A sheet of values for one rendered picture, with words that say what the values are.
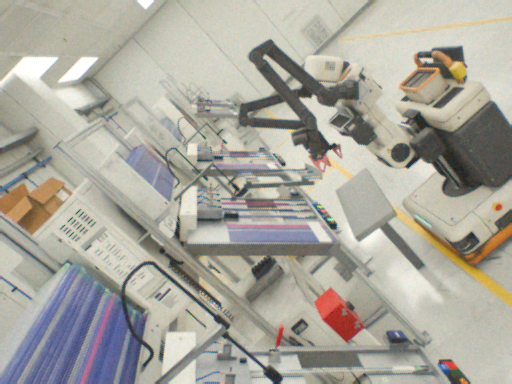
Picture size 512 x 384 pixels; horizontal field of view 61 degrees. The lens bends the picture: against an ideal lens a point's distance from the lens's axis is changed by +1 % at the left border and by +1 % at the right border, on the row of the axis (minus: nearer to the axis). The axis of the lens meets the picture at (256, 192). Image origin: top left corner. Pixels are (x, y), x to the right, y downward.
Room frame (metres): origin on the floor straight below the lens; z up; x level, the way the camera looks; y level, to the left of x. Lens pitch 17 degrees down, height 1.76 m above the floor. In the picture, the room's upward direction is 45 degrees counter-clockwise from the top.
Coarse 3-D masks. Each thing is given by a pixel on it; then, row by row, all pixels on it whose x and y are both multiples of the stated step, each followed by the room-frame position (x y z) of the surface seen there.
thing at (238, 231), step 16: (240, 224) 2.08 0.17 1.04; (256, 224) 2.08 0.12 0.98; (272, 224) 2.07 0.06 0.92; (288, 224) 2.07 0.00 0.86; (304, 224) 2.06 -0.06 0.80; (320, 224) 2.06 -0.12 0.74; (240, 240) 1.88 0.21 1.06; (256, 240) 1.87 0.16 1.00; (272, 240) 1.87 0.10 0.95; (288, 240) 1.86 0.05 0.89; (304, 240) 1.86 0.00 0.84; (320, 240) 1.85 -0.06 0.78
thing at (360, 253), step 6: (282, 186) 2.71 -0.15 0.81; (282, 192) 2.71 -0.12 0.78; (288, 192) 2.71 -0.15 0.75; (354, 252) 2.81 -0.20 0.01; (360, 252) 2.75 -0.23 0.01; (360, 258) 2.70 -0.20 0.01; (366, 258) 2.64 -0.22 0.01; (336, 264) 2.86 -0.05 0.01; (336, 270) 2.81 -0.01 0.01; (342, 270) 2.75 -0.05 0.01; (342, 276) 2.70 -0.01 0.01; (348, 276) 2.64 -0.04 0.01
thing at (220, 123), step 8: (184, 88) 8.37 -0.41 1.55; (192, 96) 8.72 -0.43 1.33; (200, 96) 8.63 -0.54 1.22; (200, 104) 8.27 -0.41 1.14; (208, 104) 8.25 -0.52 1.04; (216, 104) 8.24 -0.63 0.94; (224, 104) 8.23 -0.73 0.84; (232, 104) 8.20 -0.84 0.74; (200, 120) 8.30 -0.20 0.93; (208, 120) 8.23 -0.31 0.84; (216, 120) 8.76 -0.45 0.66; (224, 120) 8.28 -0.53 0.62; (208, 128) 8.30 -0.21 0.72; (216, 128) 8.24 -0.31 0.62; (224, 128) 8.26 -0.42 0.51; (232, 128) 8.25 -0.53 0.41; (240, 128) 8.20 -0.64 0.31; (240, 136) 8.25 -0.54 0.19
